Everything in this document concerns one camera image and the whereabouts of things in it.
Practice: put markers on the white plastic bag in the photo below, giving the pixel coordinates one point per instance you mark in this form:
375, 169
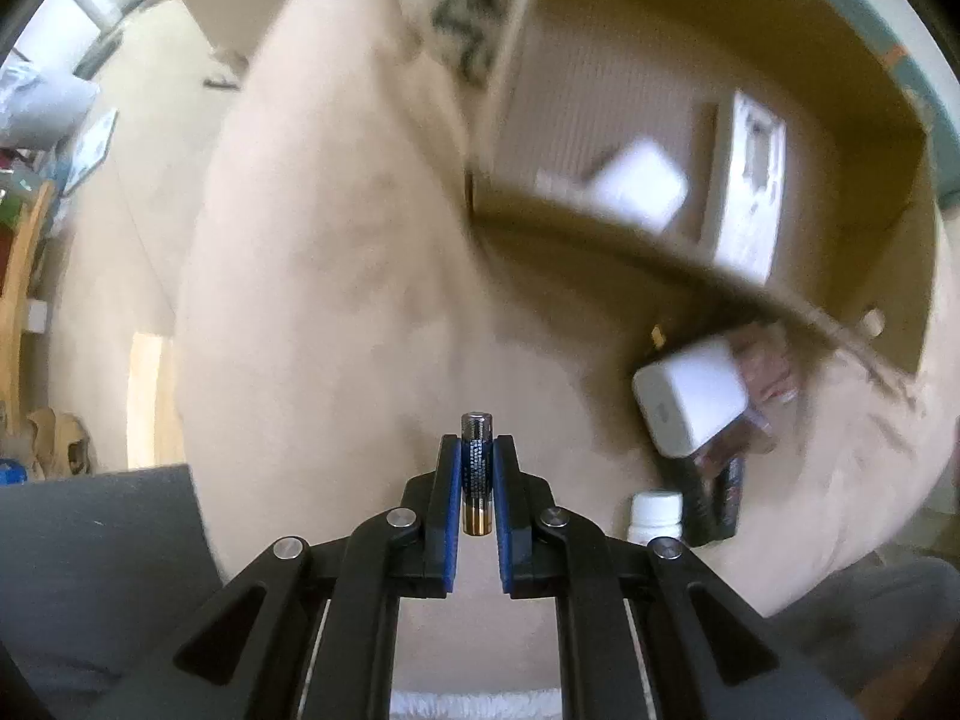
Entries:
41, 101

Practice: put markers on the grey trousers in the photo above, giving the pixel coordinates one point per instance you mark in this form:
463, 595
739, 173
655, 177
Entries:
75, 540

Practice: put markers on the brown cardboard box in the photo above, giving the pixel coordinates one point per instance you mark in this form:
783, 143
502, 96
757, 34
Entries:
825, 90

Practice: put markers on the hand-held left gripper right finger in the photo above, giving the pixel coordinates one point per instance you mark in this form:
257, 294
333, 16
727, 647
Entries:
507, 517

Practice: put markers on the white charger adapter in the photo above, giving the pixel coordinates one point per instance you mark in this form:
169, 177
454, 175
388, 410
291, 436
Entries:
694, 401

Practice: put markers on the black white patterned cloth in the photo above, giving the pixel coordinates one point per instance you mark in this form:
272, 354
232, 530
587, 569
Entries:
457, 0

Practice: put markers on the white plastic bottle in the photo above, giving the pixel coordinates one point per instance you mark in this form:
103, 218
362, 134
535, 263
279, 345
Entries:
656, 517

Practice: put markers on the slim black stick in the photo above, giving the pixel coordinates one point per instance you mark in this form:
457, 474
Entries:
694, 502

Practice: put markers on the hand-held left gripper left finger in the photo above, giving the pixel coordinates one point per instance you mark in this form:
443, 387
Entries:
448, 514

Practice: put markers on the white flat device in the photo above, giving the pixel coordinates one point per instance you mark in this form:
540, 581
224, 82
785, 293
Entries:
750, 195

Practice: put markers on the white earbuds case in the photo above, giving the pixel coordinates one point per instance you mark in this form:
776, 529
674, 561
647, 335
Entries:
637, 187

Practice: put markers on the wooden chair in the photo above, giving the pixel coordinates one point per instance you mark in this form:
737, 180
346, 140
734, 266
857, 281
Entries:
19, 277

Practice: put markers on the translucent pink hair claw clip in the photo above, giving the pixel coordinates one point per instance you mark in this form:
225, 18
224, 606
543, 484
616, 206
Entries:
765, 375

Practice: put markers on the black gold battery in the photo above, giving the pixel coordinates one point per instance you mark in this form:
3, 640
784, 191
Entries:
477, 465

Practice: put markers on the beige blanket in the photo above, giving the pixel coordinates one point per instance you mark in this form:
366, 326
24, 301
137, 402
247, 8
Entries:
337, 277

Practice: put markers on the brown slippers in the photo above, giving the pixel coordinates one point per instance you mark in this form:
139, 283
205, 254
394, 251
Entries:
60, 439

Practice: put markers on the blue white packet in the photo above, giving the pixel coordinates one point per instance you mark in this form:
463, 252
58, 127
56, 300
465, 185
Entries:
90, 150

